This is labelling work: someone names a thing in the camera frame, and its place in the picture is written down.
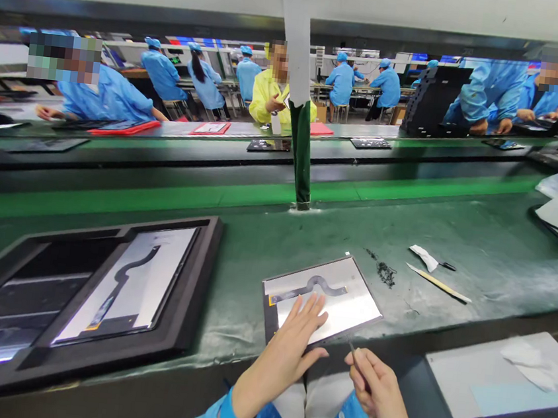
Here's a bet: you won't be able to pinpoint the crumpled white wipe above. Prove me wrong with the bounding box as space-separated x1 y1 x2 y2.
496 337 558 395

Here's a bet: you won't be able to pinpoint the person's left thumb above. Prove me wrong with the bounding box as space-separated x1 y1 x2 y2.
301 345 331 373

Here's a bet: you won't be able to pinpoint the beige plastic pry stick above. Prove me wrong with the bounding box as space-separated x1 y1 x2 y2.
401 261 477 305

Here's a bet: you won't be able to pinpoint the silver display panel with flex cable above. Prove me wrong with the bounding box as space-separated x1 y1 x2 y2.
49 212 202 361
255 247 391 358

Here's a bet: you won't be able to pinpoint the black panel on conveyor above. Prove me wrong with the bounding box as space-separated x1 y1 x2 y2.
7 129 91 161
348 134 394 153
481 136 528 153
245 134 293 157

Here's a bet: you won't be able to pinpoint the person's right fingers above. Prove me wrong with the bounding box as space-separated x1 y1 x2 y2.
339 345 387 416

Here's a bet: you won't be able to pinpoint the person's body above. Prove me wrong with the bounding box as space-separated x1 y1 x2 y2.
270 367 358 418

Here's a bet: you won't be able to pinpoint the person's left fingers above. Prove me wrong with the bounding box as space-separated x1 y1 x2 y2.
287 290 332 336

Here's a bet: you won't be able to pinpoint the glossy dark display panel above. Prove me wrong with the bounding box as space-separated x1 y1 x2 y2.
0 263 95 390

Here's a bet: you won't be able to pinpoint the white wipe with black tip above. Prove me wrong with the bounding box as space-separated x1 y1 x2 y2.
405 243 459 276

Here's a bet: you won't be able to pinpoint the white and green pole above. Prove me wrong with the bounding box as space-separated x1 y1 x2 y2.
256 0 335 213

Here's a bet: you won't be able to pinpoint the red tray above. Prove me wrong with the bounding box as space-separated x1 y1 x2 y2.
308 120 337 139
86 112 163 143
188 117 232 139

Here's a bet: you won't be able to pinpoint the green conveyor belt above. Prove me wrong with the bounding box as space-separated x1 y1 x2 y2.
0 75 558 282

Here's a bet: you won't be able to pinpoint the white bottle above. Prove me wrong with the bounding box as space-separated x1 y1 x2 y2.
268 110 286 136

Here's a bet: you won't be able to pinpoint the person's left hand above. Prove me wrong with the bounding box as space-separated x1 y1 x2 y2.
253 286 337 390

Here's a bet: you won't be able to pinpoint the black foam tray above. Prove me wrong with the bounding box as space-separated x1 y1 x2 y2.
0 193 225 418

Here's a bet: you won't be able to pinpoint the person's right hand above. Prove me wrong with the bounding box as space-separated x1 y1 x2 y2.
338 345 423 418

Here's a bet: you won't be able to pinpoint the stack of black trays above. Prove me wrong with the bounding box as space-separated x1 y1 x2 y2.
398 60 475 144

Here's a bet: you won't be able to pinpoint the metal tweezers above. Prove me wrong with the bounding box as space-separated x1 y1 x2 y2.
342 337 377 395

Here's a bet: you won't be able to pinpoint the white board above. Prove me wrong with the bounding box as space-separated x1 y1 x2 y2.
418 319 558 418

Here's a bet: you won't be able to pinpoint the pile of black debris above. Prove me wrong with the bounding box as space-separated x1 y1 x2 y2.
360 247 401 290

